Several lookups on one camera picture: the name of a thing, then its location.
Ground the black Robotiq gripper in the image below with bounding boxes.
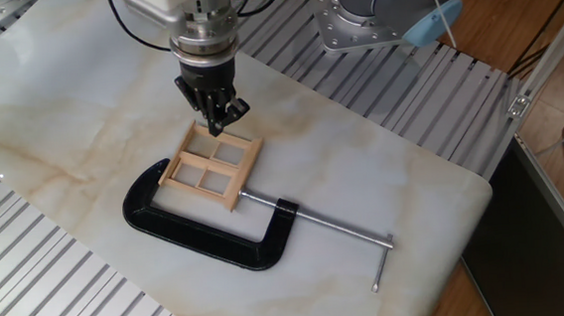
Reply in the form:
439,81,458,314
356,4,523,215
173,53,253,139

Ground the small wooden sliding window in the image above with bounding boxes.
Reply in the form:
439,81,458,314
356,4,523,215
153,114,270,218

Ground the black C-clamp with steel screw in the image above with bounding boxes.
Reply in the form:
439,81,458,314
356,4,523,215
118,143,399,311

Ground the marble pattern board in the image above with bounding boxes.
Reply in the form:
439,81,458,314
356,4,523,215
0,0,502,316

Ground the black flat panel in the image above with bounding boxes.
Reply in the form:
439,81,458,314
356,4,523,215
452,132,564,316

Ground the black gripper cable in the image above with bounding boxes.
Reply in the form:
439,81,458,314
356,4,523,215
104,0,295,57

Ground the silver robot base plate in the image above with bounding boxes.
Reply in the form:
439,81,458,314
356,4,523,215
308,0,405,57

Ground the aluminium post with corner bracket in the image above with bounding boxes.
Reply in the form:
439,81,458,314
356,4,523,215
497,0,564,121

